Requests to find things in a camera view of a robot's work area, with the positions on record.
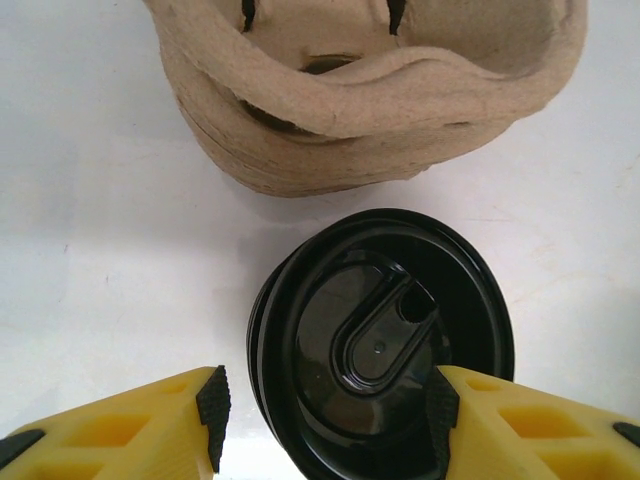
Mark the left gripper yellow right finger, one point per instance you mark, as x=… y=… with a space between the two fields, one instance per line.
x=540 y=440

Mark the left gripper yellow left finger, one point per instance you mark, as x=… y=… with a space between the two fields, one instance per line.
x=100 y=440

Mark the black plastic cup lid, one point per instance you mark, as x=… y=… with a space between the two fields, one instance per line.
x=350 y=310

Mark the brown pulp cup carrier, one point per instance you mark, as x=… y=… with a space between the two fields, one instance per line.
x=400 y=80

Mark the stack of black plastic lids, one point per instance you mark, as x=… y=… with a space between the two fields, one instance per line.
x=256 y=340

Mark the stack of pulp cup carriers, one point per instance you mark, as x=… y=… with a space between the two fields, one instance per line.
x=300 y=165

